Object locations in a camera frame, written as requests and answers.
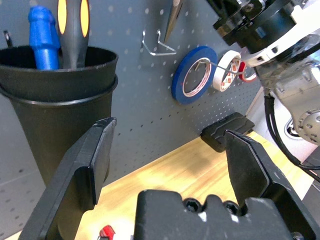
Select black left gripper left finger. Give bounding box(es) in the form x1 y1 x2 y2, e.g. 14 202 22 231
19 117 118 240

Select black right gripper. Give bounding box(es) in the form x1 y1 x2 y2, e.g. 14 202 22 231
206 0 298 49

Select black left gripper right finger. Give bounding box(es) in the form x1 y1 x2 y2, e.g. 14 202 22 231
224 129 320 240

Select red-handled screwdriver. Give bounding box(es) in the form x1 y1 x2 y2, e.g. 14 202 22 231
99 224 117 240

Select grey perforated pegboard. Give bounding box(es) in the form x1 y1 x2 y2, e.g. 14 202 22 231
0 0 266 236

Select red tape roll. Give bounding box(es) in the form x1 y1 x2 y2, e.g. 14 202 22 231
238 61 258 83

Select black plastic case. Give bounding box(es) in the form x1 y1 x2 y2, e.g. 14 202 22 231
200 112 256 153

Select silver tape hook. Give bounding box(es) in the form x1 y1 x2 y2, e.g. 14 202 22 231
196 57 238 76

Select white tape roll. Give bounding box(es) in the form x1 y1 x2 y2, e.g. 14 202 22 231
212 49 242 93

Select black plastic cup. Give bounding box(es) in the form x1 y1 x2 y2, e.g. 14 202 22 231
0 44 119 187

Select blue tape roll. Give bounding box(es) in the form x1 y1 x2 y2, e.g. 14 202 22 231
171 45 218 105

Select orange and black screwdriver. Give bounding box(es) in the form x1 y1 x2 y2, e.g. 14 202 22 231
56 0 90 70

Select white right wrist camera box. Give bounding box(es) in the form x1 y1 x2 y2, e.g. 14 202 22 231
241 0 320 68

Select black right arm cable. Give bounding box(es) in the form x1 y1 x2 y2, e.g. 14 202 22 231
264 94 320 183

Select silver wire pliers hook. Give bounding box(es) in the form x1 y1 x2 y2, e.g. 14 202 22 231
141 29 177 57

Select blue-handled screwdriver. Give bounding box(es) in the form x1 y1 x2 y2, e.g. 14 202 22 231
27 6 61 71

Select black cup holder bracket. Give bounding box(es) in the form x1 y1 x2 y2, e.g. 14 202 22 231
2 29 14 47

